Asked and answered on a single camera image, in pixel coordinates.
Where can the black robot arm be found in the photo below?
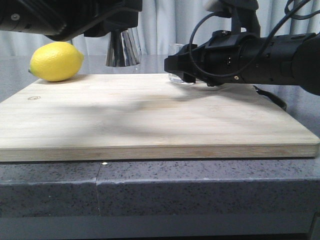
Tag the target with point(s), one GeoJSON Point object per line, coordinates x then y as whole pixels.
{"type": "Point", "coordinates": [292, 60]}
{"type": "Point", "coordinates": [29, 16]}

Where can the glass measuring beaker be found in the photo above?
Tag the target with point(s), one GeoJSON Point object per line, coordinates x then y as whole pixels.
{"type": "Point", "coordinates": [174, 49]}

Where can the grey curtain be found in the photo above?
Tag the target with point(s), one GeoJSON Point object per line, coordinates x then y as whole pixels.
{"type": "Point", "coordinates": [165, 22]}

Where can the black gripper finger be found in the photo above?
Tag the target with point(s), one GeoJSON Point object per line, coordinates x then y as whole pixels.
{"type": "Point", "coordinates": [181, 49]}
{"type": "Point", "coordinates": [180, 66]}

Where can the light wooden cutting board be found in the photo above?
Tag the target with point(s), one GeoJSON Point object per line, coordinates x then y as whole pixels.
{"type": "Point", "coordinates": [146, 116]}

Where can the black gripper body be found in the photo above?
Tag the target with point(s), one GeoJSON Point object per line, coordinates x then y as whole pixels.
{"type": "Point", "coordinates": [94, 18]}
{"type": "Point", "coordinates": [226, 58]}

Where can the yellow lemon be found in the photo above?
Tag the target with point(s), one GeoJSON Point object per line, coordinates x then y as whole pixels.
{"type": "Point", "coordinates": [56, 61]}

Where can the steel double jigger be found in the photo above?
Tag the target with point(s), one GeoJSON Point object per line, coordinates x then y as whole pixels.
{"type": "Point", "coordinates": [122, 49]}

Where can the black board strap handle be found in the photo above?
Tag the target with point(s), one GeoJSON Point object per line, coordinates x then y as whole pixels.
{"type": "Point", "coordinates": [272, 97]}

